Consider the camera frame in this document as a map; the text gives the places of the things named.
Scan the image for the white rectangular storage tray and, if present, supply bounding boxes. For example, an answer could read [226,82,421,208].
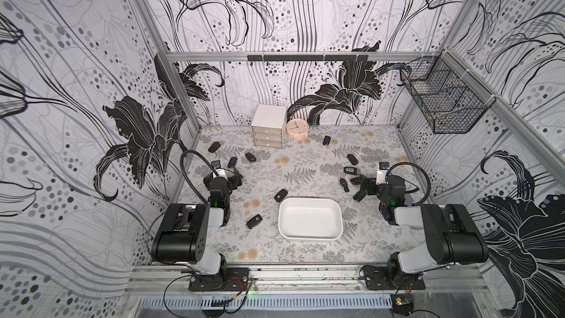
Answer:
[278,197,344,241]

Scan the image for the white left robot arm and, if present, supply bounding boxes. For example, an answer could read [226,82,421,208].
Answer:
[150,168,242,277]

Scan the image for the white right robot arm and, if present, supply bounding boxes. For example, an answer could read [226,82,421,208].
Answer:
[360,162,488,278]

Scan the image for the silver edged smart key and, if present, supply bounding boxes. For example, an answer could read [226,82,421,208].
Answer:
[343,166,360,175]

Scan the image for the black mercedes key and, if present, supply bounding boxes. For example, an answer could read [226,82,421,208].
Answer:
[339,178,350,193]

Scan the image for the white mini drawer cabinet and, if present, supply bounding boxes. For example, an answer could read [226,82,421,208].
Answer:
[251,105,287,149]

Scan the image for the pink round alarm clock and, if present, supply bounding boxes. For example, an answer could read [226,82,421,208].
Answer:
[286,119,310,141]

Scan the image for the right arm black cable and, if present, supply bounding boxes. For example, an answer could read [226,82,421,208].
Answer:
[385,161,432,206]

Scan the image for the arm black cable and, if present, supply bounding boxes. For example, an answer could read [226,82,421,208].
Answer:
[180,149,220,204]
[385,161,432,206]

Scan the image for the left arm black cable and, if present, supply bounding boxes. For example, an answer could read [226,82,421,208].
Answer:
[180,149,220,204]

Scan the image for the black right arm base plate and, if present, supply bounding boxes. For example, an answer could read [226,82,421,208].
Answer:
[359,265,426,291]

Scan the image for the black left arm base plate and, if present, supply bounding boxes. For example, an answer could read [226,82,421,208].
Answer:
[188,267,250,292]

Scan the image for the black wire wall basket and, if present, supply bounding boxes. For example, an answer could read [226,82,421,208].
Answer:
[400,57,495,134]

